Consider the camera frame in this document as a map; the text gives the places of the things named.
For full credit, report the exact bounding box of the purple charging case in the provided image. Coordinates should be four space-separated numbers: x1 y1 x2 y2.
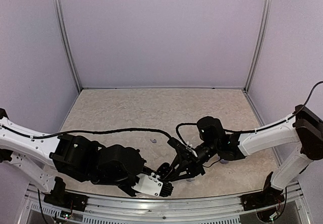
220 159 229 164

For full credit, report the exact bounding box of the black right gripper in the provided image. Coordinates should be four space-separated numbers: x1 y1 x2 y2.
165 140 219 182

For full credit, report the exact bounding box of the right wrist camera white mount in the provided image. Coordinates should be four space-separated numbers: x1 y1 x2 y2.
167 137 198 157

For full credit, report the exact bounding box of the aluminium front rail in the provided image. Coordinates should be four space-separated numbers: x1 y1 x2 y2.
14 182 314 223

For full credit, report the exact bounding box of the left aluminium corner post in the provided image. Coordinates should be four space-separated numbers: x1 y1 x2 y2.
53 0 83 94

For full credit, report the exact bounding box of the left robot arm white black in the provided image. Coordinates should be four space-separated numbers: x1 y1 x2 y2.
1 109 174 206

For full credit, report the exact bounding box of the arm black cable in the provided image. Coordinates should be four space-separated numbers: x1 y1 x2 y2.
175 81 323 146
0 124 174 143

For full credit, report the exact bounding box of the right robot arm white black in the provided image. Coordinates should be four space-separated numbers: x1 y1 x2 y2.
166 105 322 206

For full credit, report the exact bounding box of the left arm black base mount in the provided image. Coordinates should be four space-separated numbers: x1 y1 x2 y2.
44 177 88 212

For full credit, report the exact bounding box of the aluminium corner post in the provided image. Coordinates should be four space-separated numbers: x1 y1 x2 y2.
244 0 272 94
53 0 83 94

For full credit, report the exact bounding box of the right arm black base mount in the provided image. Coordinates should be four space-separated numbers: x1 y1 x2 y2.
240 172 285 211

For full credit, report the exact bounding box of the right aluminium corner post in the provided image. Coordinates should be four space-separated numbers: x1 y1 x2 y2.
244 0 272 94

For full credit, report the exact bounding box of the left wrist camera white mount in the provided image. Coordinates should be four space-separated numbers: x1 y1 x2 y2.
131 174 174 197

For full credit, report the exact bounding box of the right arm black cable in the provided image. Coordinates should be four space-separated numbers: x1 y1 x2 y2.
175 81 323 146

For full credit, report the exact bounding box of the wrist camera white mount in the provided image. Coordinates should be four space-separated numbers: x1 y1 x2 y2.
167 137 198 157
131 174 174 197

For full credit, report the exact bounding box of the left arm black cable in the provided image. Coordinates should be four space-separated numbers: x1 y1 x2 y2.
0 124 174 143

